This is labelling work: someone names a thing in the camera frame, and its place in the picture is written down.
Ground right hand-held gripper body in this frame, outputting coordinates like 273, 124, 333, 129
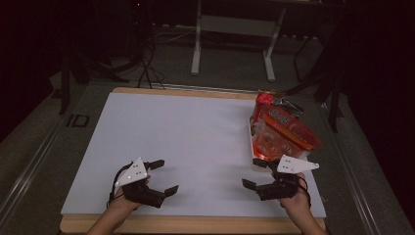
256, 154, 320, 202

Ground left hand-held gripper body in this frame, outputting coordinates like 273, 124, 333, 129
114, 157, 168, 210

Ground white plastic bin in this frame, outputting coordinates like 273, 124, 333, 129
248, 114, 315, 173

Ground orange snack packet clear window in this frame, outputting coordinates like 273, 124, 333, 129
252, 103, 323, 162

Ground red black hotpot seasoning packet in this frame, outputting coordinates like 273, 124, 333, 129
255, 91, 305, 119

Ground person's right hand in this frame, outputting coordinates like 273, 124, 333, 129
278, 173, 311, 213

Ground person's left hand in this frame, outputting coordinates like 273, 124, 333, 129
108, 191, 142, 215

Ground white table mat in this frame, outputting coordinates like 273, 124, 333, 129
61, 92, 327, 219

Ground black stand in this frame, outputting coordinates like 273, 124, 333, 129
58, 45, 131, 116
286, 32, 347, 134

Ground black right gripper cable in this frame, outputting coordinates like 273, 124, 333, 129
297, 175, 313, 211

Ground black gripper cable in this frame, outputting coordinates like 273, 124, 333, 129
297, 175, 313, 211
107, 162, 132, 208

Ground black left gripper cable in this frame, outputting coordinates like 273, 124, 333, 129
107, 162, 132, 208

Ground black floor cables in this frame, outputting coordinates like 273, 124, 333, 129
135, 28, 167, 90

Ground grey metal frame table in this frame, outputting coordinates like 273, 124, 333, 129
190, 0, 289, 83

